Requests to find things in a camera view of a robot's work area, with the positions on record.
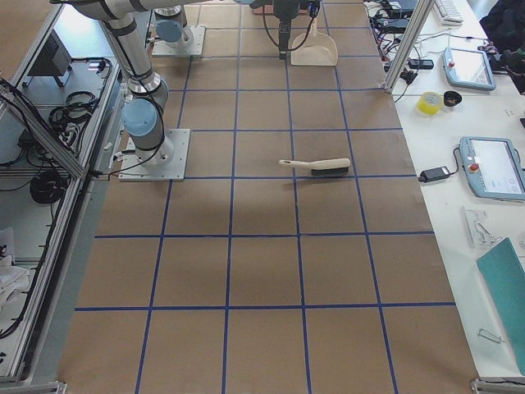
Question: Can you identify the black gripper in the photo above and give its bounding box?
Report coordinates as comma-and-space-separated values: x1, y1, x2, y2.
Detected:
272, 0, 300, 60

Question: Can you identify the beige plastic dustpan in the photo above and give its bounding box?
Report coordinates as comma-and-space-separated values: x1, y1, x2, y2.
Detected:
290, 19, 339, 66

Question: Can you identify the beige hand brush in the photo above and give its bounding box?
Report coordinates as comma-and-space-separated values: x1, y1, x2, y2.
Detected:
278, 158, 351, 177

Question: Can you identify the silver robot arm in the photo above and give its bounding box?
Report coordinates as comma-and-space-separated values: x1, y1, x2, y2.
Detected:
65, 1, 190, 165
151, 1, 314, 60

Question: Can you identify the yellow tape roll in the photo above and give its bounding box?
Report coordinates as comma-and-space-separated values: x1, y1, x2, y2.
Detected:
417, 91, 444, 116

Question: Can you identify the white keyboard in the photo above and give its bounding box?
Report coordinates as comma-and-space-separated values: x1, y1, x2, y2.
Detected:
434, 0, 463, 25

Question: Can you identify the blue teach pendant far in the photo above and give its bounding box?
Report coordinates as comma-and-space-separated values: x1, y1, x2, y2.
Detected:
442, 47, 496, 91

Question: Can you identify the blue teach pendant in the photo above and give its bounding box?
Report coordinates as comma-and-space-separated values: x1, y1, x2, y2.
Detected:
442, 47, 496, 91
459, 136, 524, 202

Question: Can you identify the blue teach pendant near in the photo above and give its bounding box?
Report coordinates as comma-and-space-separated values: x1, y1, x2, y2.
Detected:
459, 136, 524, 202

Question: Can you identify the teal folder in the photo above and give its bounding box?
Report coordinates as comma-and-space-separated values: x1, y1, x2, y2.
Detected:
477, 238, 524, 364

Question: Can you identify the white crumpled cloth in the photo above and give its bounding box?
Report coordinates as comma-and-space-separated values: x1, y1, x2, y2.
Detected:
0, 229, 31, 313

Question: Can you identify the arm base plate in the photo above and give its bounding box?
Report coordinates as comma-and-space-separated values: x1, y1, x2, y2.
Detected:
152, 25, 206, 57
118, 129, 190, 181

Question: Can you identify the aluminium frame post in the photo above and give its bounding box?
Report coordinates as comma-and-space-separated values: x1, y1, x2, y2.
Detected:
383, 0, 433, 94

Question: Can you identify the black power brick with cable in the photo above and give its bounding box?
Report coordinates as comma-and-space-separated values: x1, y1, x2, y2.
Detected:
418, 166, 451, 183

